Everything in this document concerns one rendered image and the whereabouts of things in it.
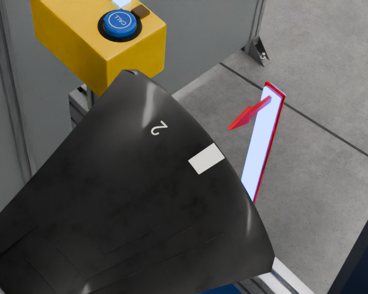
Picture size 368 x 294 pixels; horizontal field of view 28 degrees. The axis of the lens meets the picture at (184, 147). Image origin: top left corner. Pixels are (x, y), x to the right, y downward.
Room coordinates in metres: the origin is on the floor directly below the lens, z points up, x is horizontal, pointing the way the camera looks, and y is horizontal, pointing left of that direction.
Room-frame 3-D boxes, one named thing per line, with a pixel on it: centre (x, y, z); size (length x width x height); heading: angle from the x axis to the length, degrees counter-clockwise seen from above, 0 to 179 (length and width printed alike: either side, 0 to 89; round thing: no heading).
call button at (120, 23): (0.64, 0.10, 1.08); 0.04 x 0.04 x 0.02
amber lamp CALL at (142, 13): (0.67, 0.07, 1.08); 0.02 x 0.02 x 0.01; 48
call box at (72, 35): (0.67, 0.13, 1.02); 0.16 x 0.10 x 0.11; 48
